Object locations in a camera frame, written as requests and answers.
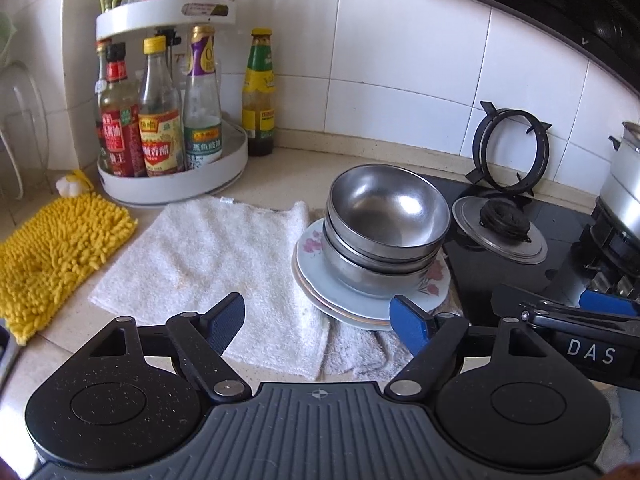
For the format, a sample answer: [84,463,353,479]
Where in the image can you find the black pan support ring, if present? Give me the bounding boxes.
[465,101,553,196]

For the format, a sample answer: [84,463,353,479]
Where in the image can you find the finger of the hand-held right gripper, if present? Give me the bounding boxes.
[491,284,640,333]
[579,289,640,317]

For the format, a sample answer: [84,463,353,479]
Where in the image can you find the purple label clear bottle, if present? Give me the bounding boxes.
[182,25,223,171]

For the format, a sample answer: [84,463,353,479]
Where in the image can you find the clear plastic holder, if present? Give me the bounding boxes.
[0,60,51,201]

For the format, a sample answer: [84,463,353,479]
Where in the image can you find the black pan support under pot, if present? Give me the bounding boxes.
[582,195,640,306]

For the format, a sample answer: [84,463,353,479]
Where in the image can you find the yellow chenille cloth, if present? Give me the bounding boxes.
[0,195,138,346]

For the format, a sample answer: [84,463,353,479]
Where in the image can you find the black gas stove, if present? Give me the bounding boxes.
[415,174,640,341]

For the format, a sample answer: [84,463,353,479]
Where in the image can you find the green yellow label sauce bottle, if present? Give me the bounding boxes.
[242,28,277,157]

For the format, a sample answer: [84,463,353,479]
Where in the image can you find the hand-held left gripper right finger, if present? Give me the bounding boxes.
[382,295,548,403]

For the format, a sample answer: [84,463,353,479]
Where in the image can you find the red label sauce bottle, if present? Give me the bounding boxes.
[98,42,146,178]

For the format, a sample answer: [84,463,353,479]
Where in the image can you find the steel pot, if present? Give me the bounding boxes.
[597,121,640,241]

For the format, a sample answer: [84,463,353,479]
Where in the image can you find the yellow cap vinegar bottle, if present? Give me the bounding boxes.
[138,36,183,177]

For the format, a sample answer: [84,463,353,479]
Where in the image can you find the white towel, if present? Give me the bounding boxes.
[89,195,331,381]

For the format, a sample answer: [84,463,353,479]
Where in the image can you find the stainless steel bowl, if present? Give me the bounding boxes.
[322,245,441,297]
[326,164,452,263]
[322,220,443,273]

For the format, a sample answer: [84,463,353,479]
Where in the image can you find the small white yellow object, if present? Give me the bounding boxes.
[56,170,94,197]

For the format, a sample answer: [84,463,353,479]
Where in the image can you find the grey towel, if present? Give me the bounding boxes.
[320,285,463,383]

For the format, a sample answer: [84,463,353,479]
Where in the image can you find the white two-tier rotating rack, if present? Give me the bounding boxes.
[95,0,249,206]

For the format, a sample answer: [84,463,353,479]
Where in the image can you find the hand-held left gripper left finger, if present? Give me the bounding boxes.
[87,292,253,403]

